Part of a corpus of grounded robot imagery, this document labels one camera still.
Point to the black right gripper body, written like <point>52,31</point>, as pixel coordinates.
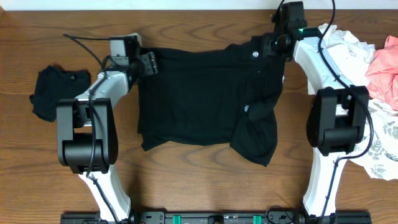
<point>276,43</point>

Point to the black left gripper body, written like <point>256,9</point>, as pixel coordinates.
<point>135,67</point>

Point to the black polo shirt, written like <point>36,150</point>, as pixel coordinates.
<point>214,97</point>

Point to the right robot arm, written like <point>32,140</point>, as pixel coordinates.
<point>337,118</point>

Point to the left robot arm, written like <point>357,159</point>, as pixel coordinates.
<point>87,141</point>

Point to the white crumpled garment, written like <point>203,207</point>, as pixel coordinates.
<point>351,56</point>

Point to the folded black garment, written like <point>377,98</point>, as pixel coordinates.
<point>53,84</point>

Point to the coral pink garment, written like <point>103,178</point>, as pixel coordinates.
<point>382,73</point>

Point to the white fern print garment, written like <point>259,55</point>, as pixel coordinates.
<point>380,162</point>

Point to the black mounting rail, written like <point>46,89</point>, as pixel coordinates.
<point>272,215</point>

